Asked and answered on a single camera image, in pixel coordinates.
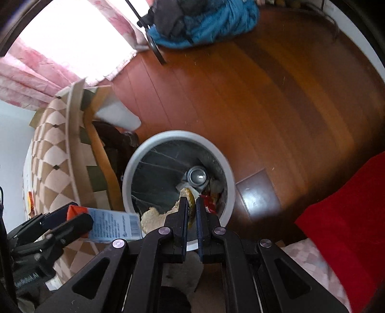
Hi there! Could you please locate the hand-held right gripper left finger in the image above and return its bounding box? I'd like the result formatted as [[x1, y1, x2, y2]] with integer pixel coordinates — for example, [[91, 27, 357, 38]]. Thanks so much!
[[34, 197, 189, 313]]

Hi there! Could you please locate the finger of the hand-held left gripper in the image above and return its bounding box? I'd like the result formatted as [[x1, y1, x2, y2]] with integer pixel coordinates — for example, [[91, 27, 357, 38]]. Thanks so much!
[[18, 213, 94, 256], [7, 206, 71, 241]]

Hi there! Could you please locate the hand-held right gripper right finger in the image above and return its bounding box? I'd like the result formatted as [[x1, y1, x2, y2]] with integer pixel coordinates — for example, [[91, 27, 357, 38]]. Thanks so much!
[[195, 196, 349, 313]]

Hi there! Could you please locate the yellow fruit peel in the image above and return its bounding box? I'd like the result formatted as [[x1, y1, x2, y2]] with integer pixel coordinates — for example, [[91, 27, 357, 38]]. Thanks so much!
[[180, 187, 197, 231]]

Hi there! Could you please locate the small red snack packet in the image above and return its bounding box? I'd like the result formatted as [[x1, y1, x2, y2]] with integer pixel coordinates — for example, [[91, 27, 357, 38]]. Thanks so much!
[[200, 194, 218, 215]]

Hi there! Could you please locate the light blue slim box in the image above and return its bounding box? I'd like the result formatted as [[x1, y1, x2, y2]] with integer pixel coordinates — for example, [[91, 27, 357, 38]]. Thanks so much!
[[67, 205, 142, 243]]

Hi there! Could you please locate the white rimmed trash bin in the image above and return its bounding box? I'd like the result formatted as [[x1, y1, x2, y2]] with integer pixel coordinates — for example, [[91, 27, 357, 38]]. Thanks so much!
[[122, 130, 236, 252]]

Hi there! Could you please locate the crumpled beige paper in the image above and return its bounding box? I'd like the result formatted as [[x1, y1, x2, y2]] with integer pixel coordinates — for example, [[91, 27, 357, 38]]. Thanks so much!
[[141, 196, 181, 234]]

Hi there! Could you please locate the brown checkered tablecloth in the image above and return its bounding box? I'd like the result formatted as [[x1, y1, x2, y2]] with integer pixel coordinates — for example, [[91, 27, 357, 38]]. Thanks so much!
[[22, 79, 142, 286]]

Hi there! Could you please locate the pink checked cloth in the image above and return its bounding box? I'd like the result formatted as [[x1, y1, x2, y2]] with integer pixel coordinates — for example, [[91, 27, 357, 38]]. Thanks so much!
[[283, 238, 353, 311]]

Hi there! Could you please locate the pink floral curtain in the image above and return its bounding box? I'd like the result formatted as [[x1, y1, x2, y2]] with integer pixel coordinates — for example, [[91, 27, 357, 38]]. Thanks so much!
[[0, 0, 157, 109]]

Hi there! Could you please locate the red cloth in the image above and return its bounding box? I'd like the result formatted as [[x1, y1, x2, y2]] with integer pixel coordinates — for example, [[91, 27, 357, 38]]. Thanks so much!
[[295, 150, 385, 309]]

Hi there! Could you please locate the black clothes rack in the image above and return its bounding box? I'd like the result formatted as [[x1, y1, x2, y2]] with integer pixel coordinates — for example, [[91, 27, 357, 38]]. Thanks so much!
[[125, 0, 167, 65]]

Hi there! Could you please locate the blue and grey clothes pile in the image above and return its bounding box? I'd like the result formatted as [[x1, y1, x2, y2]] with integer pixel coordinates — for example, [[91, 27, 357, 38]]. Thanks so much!
[[147, 0, 260, 49]]

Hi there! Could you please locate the black clothes pile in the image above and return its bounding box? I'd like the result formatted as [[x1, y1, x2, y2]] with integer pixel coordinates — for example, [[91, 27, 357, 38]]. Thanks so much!
[[149, 0, 211, 38]]

